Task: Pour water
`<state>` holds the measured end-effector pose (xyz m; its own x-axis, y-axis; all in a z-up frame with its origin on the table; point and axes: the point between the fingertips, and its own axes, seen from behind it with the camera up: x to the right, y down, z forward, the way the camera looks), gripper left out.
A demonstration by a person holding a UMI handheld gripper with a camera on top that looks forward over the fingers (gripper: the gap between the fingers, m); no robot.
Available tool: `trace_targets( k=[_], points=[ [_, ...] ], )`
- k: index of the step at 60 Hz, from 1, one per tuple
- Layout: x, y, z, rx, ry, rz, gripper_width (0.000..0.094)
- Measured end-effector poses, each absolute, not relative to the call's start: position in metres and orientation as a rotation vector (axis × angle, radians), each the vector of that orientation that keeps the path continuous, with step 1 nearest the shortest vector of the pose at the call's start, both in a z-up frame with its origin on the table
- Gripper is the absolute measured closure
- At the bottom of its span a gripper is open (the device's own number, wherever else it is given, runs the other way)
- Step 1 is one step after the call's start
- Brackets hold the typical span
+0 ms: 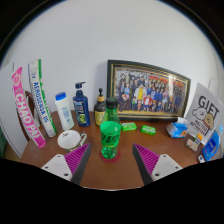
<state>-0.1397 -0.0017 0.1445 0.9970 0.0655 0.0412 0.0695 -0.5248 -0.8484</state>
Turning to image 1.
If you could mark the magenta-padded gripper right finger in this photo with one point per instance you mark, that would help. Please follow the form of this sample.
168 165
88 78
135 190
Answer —
146 158

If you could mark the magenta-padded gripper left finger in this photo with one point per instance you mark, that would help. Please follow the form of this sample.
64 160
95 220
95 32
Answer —
77 158

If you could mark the green plastic drink bottle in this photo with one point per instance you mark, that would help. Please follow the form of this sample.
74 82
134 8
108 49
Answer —
110 136

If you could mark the white camouflage-print mug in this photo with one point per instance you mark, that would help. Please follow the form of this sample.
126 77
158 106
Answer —
68 139

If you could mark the small green packet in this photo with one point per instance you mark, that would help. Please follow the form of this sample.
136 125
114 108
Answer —
128 126
147 130

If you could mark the flat round red coaster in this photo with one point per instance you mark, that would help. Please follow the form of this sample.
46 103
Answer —
110 160

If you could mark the white bottle with blue cap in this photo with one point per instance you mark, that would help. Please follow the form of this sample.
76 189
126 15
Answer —
65 113

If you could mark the small patterned snack packet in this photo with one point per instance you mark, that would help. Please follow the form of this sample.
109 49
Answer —
192 145

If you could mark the brown pump bottle yellow label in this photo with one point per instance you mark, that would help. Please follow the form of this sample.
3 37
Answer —
99 113

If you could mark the dark blue pump bottle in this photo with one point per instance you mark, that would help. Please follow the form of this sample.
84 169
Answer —
81 108

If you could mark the white remote control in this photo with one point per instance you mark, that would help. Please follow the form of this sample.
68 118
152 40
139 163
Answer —
201 158

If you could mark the orange and black puzzle cube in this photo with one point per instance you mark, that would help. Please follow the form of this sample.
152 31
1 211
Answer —
199 137

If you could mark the blue detergent bottle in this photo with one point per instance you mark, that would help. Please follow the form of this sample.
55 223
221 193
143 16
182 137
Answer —
211 146

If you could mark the pink shuttlecock tube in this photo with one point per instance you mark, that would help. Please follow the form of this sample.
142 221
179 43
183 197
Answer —
27 113

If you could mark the framed group picture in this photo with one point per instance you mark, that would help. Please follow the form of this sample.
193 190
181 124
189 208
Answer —
146 90

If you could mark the green and white shuttlecock tube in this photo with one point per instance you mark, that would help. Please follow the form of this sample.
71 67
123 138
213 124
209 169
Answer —
40 100

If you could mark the white paper gift bag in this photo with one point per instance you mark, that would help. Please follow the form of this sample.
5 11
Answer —
205 110

